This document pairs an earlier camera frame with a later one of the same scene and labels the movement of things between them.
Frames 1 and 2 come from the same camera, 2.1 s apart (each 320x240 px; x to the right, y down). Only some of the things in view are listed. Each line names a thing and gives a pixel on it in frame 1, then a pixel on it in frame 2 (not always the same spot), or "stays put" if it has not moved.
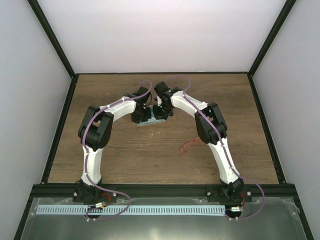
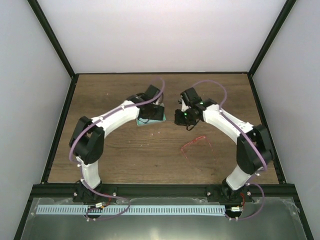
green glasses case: [152, 119] stays put
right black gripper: [158, 115] → [180, 121]
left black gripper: [147, 116] stays put
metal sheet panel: [268, 218] stays put
